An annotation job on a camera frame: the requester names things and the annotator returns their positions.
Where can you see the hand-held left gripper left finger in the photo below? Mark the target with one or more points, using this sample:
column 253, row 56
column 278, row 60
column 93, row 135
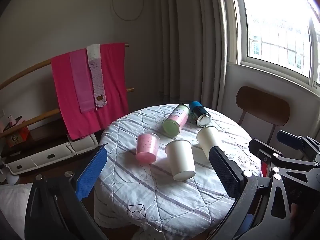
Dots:
column 92, row 173

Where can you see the wooden towel rack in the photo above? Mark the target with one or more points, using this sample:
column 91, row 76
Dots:
column 27, row 70

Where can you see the brown wooden chair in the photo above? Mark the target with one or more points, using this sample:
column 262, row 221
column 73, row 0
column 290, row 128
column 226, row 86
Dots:
column 262, row 106

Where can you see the white quilted tablecloth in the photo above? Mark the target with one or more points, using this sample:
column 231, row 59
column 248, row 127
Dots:
column 140, row 190

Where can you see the pink plastic cup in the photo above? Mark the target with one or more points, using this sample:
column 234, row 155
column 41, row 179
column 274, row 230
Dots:
column 147, row 148

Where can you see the light pink towel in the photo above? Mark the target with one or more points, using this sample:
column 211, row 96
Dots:
column 81, row 82

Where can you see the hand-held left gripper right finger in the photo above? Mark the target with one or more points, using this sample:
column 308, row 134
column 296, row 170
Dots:
column 226, row 176

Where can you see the small white plastic storage box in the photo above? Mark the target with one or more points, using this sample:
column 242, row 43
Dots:
column 85, row 143

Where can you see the long white plastic storage box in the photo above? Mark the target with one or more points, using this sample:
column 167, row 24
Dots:
column 37, row 160

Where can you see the white paper cup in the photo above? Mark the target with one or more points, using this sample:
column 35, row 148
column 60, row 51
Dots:
column 206, row 138
column 180, row 158

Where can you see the dark wooden cabinet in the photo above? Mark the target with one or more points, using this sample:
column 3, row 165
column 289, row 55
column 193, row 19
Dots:
column 47, row 140

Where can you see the pink white knitted scarf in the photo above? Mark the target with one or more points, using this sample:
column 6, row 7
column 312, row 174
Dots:
column 98, row 80

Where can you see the pink can with green lid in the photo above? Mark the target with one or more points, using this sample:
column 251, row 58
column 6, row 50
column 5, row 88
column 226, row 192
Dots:
column 176, row 120

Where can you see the grey curtain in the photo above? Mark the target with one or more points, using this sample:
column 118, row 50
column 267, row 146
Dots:
column 190, row 42

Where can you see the hot pink towel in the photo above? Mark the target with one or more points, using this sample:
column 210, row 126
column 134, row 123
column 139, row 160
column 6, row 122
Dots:
column 61, row 85

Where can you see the white pillow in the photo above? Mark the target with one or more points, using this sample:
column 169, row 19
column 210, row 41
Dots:
column 12, row 205

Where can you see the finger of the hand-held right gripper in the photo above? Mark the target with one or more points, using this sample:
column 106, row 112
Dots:
column 290, row 138
column 261, row 148

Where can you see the white framed window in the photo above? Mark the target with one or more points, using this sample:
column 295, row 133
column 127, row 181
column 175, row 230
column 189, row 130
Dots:
column 237, row 30

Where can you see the red patterned tissue box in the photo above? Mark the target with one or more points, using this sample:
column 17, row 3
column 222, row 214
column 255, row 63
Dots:
column 18, row 137

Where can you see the black can with blue cap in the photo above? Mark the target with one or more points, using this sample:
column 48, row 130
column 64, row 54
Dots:
column 198, row 113

